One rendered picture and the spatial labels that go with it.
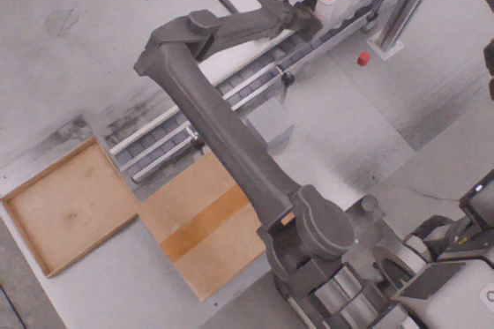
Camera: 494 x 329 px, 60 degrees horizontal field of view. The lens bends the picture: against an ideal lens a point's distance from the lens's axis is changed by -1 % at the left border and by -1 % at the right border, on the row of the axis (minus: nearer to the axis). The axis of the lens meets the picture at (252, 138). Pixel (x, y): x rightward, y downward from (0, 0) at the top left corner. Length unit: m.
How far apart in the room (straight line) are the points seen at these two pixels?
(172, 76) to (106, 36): 0.84
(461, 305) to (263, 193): 0.27
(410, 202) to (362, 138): 0.94
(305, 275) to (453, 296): 0.17
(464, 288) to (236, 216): 0.50
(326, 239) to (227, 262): 0.40
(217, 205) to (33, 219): 0.60
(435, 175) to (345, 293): 1.75
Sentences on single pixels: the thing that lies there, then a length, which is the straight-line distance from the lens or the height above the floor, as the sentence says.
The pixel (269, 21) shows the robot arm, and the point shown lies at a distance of 0.98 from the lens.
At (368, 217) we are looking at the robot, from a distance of 1.83.
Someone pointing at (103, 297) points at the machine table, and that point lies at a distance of 1.26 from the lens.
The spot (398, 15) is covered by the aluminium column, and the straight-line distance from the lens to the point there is 1.32.
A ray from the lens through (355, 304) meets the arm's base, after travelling 0.56.
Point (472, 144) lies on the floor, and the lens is 2.40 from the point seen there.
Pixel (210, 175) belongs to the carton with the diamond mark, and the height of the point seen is 1.12.
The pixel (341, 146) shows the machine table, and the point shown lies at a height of 0.83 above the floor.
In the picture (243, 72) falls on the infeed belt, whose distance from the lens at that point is 1.28.
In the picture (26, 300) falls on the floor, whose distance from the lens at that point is 2.26.
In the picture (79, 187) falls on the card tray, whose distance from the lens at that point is 1.31.
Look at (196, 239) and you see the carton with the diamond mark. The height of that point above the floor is 1.12.
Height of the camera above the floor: 2.03
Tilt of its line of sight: 73 degrees down
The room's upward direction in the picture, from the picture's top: 2 degrees clockwise
